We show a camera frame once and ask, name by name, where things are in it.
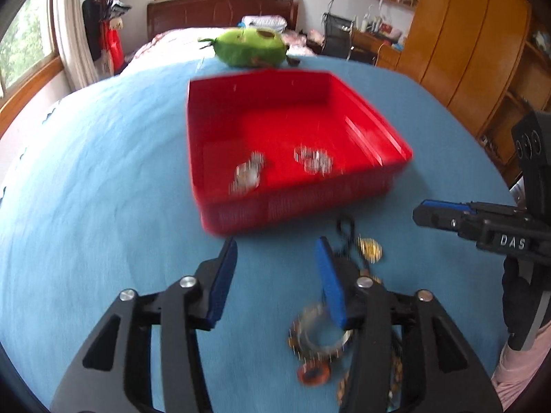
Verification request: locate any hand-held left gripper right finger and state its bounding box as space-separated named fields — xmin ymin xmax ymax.
xmin=314 ymin=236 xmax=504 ymax=413

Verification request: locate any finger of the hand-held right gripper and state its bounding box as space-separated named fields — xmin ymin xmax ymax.
xmin=422 ymin=199 xmax=528 ymax=221
xmin=412 ymin=204 xmax=487 ymax=242

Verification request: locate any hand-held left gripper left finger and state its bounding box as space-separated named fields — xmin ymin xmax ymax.
xmin=51 ymin=236 xmax=239 ymax=413

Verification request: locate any silver bangle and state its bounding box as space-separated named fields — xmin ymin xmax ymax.
xmin=288 ymin=303 xmax=354 ymax=361

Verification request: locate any black bead necklace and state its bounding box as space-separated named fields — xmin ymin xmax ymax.
xmin=336 ymin=217 xmax=385 ymax=277

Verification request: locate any orange ring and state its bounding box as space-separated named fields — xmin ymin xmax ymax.
xmin=297 ymin=360 xmax=332 ymax=389

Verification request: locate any silver key ring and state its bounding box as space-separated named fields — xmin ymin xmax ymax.
xmin=227 ymin=151 xmax=266 ymax=197

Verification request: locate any silver chain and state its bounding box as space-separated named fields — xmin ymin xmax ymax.
xmin=293 ymin=146 xmax=335 ymax=176

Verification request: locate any red plastic tray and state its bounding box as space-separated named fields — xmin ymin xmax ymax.
xmin=186 ymin=70 xmax=414 ymax=237

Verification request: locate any person's right hand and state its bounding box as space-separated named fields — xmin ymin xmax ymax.
xmin=501 ymin=257 xmax=535 ymax=350

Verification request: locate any wooden open bookshelf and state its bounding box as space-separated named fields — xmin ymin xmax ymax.
xmin=478 ymin=21 xmax=551 ymax=186

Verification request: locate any wooden wardrobe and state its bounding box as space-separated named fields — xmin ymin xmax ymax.
xmin=396 ymin=0 xmax=532 ymax=138

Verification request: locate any wooden desk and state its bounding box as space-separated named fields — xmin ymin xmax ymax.
xmin=351 ymin=30 xmax=403 ymax=70

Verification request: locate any black office chair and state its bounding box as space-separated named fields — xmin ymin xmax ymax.
xmin=322 ymin=12 xmax=356 ymax=60

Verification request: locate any green avocado plush toy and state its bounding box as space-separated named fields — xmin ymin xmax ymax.
xmin=198 ymin=27 xmax=302 ymax=70

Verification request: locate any floral bed sheet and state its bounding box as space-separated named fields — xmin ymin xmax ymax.
xmin=125 ymin=28 xmax=320 ymax=75

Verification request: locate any folded patterned towel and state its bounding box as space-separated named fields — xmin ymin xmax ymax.
xmin=239 ymin=16 xmax=288 ymax=33

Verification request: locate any red bag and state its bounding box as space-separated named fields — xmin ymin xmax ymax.
xmin=100 ymin=21 xmax=125 ymax=76

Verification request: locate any dark wooden headboard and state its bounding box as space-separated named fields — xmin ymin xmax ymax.
xmin=147 ymin=0 xmax=299 ymax=41

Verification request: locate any black hanging garment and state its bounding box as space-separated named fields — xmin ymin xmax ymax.
xmin=82 ymin=0 xmax=104 ymax=62

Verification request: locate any striped side window curtain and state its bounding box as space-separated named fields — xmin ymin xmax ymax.
xmin=52 ymin=0 xmax=101 ymax=91

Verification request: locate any large wooden frame window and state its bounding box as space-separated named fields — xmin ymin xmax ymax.
xmin=0 ymin=0 xmax=65 ymax=138

